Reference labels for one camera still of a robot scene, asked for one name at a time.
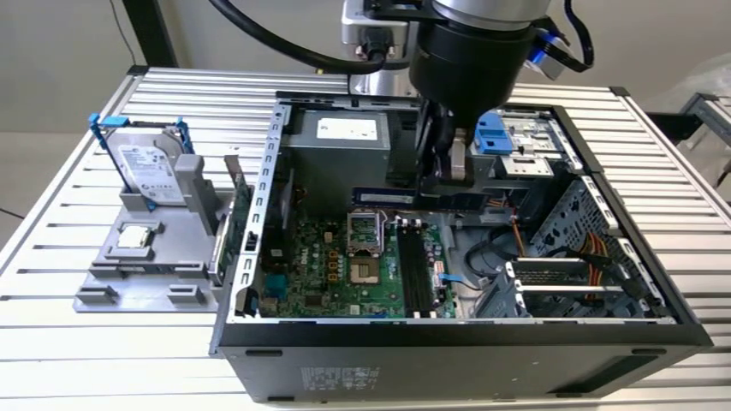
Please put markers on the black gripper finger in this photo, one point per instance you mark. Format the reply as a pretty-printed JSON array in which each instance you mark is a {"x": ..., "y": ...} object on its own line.
[
  {"x": 459, "y": 158},
  {"x": 431, "y": 180}
]

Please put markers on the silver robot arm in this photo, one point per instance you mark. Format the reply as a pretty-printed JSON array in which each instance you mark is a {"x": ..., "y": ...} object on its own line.
[{"x": 486, "y": 6}]

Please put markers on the black RAM slot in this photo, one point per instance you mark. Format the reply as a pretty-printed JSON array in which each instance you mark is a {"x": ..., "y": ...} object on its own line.
[
  {"x": 408, "y": 269},
  {"x": 423, "y": 269}
]

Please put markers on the blue drive latch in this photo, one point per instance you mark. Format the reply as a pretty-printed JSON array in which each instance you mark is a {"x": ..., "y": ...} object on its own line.
[{"x": 491, "y": 143}]

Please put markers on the thin locking lever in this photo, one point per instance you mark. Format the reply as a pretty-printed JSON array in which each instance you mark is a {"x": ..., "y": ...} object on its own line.
[{"x": 380, "y": 233}]

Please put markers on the grey power supply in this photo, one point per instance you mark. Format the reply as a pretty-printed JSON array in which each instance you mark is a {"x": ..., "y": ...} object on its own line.
[{"x": 336, "y": 171}]

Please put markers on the CPU socket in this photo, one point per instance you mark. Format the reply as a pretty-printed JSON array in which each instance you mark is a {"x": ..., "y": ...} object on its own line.
[{"x": 366, "y": 272}]

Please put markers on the metal disk bay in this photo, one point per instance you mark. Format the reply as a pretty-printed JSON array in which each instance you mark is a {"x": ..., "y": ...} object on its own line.
[{"x": 548, "y": 274}]

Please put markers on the green motherboard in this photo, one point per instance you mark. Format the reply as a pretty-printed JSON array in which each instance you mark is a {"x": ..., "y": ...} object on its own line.
[{"x": 308, "y": 282}]

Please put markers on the green graphics card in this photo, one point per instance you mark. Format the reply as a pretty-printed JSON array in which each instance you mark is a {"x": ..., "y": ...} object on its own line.
[{"x": 243, "y": 201}]

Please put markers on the black PC case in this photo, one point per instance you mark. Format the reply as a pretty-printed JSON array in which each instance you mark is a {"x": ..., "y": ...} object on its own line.
[{"x": 399, "y": 372}]

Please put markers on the grey parts rack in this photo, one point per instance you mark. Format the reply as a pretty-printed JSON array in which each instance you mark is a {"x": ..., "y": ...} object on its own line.
[{"x": 171, "y": 252}]

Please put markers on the hard disk in blue carrier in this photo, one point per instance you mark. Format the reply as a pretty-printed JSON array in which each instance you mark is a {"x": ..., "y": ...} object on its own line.
[{"x": 143, "y": 167}]

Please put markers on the silver CPU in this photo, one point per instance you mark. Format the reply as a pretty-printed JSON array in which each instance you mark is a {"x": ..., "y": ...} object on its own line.
[{"x": 133, "y": 237}]

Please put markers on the silver camera with blue plug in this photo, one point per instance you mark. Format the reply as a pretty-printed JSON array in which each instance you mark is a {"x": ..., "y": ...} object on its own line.
[{"x": 556, "y": 68}]

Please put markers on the silver camera with black plug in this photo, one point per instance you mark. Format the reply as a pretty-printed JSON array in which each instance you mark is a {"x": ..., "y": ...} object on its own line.
[{"x": 371, "y": 30}]

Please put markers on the grey metal shelf frame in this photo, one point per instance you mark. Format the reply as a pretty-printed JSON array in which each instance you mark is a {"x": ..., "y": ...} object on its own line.
[{"x": 704, "y": 105}]

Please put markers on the black frame post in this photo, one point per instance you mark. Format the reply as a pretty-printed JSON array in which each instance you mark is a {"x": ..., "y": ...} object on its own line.
[{"x": 152, "y": 34}]

